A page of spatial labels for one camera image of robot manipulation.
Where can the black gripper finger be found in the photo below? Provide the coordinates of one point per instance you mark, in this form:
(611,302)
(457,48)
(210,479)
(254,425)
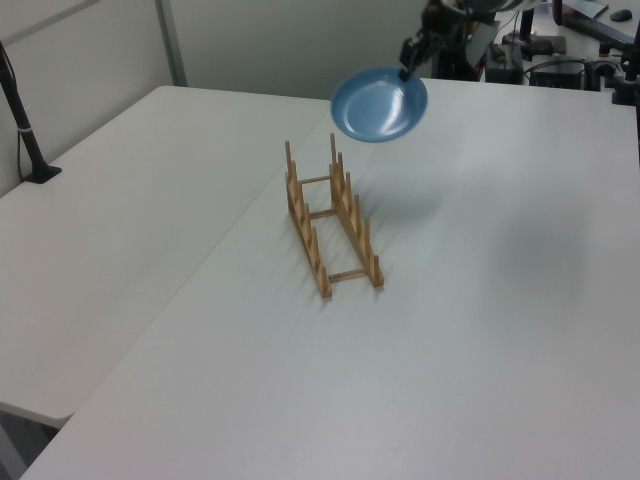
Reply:
(407,55)
(428,47)

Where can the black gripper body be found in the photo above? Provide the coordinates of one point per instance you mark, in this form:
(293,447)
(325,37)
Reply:
(442,22)

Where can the blue plate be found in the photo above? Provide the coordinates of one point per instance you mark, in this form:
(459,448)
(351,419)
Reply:
(377,105)

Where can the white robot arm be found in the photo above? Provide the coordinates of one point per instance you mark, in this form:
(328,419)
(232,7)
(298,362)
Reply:
(492,4)

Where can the wooden plate rack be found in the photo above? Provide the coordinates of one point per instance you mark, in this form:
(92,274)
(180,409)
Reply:
(345,215)

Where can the black box with green light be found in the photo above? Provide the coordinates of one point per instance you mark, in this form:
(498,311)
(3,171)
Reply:
(504,62)

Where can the black monitor stand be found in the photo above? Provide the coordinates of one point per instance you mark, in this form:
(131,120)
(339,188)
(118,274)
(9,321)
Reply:
(527,22)

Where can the black electronics box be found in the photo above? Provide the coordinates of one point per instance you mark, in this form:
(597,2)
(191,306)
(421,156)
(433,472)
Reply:
(565,75)

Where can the black computer mouse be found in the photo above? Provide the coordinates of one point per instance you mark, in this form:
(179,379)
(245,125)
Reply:
(622,15)

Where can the black pole with base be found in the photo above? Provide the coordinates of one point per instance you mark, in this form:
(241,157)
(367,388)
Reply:
(22,130)

